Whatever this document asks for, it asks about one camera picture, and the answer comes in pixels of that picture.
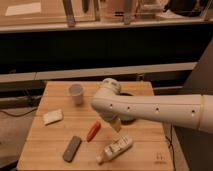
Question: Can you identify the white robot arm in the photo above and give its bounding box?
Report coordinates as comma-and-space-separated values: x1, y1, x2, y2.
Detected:
91, 78, 213, 133

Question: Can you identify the white ceramic cup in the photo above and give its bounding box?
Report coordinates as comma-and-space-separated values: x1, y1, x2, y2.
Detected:
69, 84, 84, 105

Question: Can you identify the green bowl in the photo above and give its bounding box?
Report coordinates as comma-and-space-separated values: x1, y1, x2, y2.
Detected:
119, 92, 135, 124

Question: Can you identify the white plastic bottle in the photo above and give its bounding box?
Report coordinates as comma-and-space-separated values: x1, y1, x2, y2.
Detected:
96, 136, 133, 164

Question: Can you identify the grey rectangular sponge block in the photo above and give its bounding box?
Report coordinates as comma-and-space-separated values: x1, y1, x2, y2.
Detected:
63, 136, 82, 162

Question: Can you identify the white soap bar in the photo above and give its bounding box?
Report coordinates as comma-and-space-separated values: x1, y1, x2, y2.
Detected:
43, 109, 63, 125

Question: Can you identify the black cable beside table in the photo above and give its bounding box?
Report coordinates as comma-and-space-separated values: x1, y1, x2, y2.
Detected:
165, 123, 178, 171

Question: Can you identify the black cable on floor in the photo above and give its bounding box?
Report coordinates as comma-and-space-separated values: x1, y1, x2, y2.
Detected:
0, 106, 38, 118

